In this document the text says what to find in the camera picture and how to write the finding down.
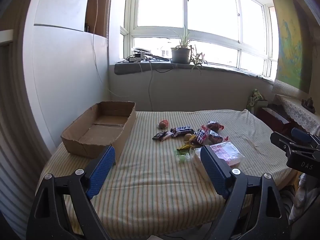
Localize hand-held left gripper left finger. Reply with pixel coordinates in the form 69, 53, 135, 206
26, 145, 117, 240

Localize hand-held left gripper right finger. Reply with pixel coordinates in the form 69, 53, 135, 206
200, 145, 292, 240

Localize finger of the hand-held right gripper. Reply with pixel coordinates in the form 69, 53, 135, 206
270, 132, 320, 155
291, 127, 320, 145

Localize clear bag with pink label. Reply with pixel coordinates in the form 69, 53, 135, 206
192, 141, 246, 182

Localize red clear snack packet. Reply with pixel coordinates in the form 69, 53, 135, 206
209, 131, 229, 144
206, 120, 224, 132

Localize cardboard box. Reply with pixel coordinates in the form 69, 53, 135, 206
61, 101, 137, 162

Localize black snack bar packet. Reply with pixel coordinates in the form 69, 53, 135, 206
171, 126, 195, 137

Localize white lace cloth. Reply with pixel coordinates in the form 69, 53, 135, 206
272, 79, 320, 133

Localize dark wooden cabinet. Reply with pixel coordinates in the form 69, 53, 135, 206
257, 104, 298, 135

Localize dark metal ornament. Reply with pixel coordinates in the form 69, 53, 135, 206
301, 97, 315, 113

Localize red and white snack packet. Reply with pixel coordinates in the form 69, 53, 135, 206
195, 128, 210, 145

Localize green printed bag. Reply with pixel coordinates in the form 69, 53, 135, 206
246, 89, 268, 114

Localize small black snack packet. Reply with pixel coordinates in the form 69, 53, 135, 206
152, 131, 173, 142

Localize white wardrobe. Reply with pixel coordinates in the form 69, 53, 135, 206
22, 0, 109, 153

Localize small leafy plant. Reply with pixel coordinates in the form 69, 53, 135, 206
189, 45, 208, 74

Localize grey potted plant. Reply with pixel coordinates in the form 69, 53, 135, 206
167, 25, 193, 64

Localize wooden shelf unit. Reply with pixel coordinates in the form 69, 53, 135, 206
84, 0, 110, 38

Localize wall map poster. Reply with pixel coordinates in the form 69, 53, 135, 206
274, 0, 310, 92

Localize white hanging cable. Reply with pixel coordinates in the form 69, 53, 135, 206
139, 59, 154, 111

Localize thin white cord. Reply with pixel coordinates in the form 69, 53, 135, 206
91, 0, 130, 98

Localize power adapter with cables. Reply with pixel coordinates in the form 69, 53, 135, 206
129, 51, 147, 63

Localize black cables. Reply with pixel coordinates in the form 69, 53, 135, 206
117, 54, 173, 73

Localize white window frame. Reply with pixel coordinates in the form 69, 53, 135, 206
120, 0, 279, 79

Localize window blind bead chain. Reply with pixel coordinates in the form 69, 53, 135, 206
106, 0, 111, 47

